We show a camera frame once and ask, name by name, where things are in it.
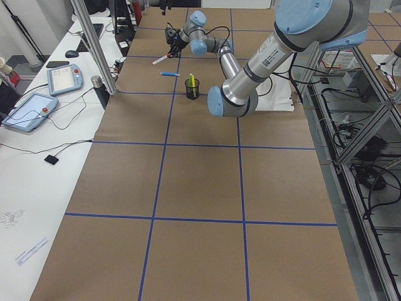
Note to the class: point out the dark water bottle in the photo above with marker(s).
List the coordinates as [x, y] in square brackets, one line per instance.
[100, 90]

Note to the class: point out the blue marker pen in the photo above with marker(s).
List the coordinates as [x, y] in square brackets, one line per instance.
[169, 74]

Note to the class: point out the black computer mouse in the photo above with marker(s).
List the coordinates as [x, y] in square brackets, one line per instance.
[72, 54]

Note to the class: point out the green highlighter pen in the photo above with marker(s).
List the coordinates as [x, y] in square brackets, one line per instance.
[192, 85]

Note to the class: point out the far teach pendant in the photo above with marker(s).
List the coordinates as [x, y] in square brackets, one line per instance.
[64, 79]

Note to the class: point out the teach pendant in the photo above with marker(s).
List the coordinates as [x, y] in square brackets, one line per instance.
[31, 113]
[64, 79]

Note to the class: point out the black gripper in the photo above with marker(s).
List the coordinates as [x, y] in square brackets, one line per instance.
[175, 42]

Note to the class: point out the black smartphone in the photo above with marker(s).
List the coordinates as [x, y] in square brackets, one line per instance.
[56, 64]

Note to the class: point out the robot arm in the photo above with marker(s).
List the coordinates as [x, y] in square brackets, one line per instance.
[334, 25]

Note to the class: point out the near teach pendant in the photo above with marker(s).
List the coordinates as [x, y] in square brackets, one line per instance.
[31, 113]

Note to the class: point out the black mesh pen cup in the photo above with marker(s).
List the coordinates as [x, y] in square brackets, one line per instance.
[188, 91]

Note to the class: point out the aluminium frame post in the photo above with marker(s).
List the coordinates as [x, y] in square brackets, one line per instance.
[94, 44]

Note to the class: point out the small black square pad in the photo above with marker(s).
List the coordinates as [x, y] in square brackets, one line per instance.
[51, 159]

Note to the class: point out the aluminium frame rack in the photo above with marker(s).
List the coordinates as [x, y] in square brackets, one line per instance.
[355, 112]

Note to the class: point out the red white marker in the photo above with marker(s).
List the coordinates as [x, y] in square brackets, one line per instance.
[161, 59]

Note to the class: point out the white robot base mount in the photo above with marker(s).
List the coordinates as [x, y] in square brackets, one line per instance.
[275, 95]

